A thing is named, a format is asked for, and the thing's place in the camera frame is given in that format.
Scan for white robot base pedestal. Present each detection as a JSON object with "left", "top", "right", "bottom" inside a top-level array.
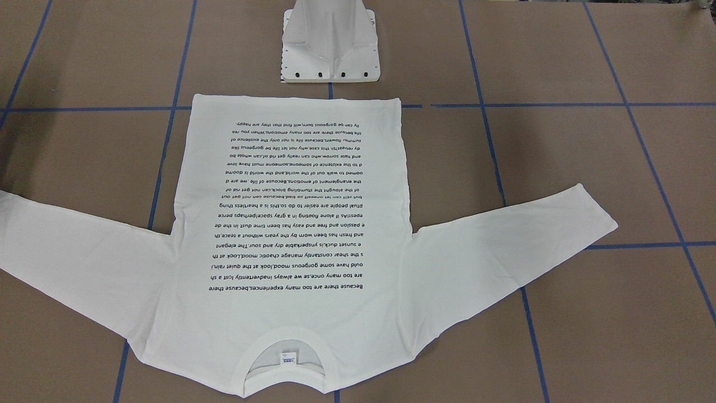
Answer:
[{"left": 281, "top": 1, "right": 380, "bottom": 83}]

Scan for white long-sleeve printed shirt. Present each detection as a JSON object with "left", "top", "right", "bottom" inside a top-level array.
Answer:
[{"left": 1, "top": 95, "right": 618, "bottom": 396}]

